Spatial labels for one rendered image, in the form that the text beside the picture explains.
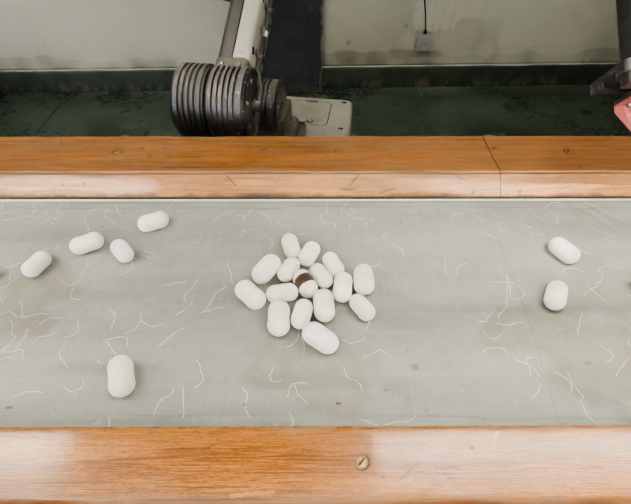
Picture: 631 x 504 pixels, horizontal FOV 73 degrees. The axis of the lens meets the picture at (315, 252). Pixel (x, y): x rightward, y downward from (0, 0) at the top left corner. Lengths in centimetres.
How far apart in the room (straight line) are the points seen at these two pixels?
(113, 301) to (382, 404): 28
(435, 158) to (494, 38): 210
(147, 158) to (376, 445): 46
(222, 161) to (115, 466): 38
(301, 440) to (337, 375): 8
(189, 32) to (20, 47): 88
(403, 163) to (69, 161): 44
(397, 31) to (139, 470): 237
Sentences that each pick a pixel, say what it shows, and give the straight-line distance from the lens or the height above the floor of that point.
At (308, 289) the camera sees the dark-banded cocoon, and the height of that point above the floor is 76.
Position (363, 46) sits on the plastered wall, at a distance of 252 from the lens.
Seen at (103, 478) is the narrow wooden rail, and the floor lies 76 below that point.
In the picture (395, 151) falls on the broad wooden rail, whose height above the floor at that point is 76.
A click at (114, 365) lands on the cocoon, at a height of 76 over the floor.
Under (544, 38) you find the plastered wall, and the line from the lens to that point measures 280.
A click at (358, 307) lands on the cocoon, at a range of 42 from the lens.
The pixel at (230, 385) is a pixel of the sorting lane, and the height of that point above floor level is 74.
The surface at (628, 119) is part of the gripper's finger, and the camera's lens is 62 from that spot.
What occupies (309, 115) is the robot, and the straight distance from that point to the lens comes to 130.
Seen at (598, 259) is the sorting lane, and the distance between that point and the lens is 58.
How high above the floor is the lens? 109
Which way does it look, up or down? 46 degrees down
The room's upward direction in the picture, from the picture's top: straight up
